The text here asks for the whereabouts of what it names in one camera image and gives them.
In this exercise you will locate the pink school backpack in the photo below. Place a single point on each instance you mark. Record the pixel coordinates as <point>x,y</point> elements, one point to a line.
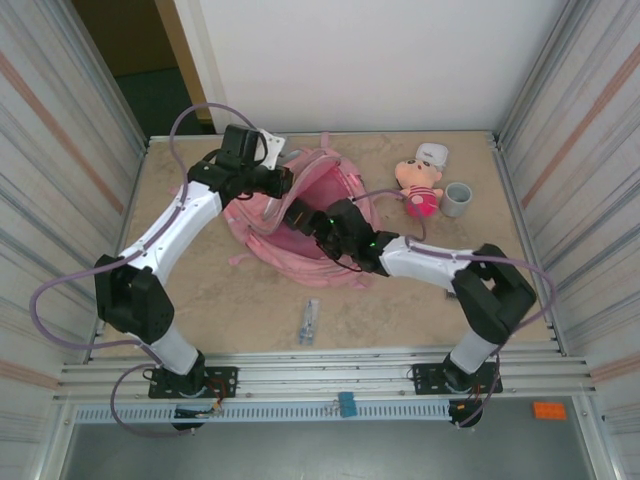
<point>310,270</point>

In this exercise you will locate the clear compass case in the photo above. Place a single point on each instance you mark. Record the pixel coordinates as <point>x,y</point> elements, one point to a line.
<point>309,322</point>

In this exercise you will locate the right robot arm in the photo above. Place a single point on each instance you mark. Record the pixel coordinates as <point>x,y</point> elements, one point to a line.
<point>425,260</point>

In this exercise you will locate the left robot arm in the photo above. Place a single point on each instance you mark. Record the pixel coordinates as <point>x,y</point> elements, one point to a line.
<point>170,225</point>

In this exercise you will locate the plush doll with white hat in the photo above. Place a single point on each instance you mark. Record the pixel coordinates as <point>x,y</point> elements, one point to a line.
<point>420,200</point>

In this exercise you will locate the grey cup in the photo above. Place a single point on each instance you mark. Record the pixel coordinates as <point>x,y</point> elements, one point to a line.
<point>455,205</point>

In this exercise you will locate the blue binder clip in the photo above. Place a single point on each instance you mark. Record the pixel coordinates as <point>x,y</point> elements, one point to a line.
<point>345,402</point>

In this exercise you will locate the brown wooden door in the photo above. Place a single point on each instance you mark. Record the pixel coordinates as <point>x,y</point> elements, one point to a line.
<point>125,35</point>

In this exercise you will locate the orange toy brick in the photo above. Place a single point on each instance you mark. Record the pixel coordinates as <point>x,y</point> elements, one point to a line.
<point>550,411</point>

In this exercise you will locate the aluminium table rail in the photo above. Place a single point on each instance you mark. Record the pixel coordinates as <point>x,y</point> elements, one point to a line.
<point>325,370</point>

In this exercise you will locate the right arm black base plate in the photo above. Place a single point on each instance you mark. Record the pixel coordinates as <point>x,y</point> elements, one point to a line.
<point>425,372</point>

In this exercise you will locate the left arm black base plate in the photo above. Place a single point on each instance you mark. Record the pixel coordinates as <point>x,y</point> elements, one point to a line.
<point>225,375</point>

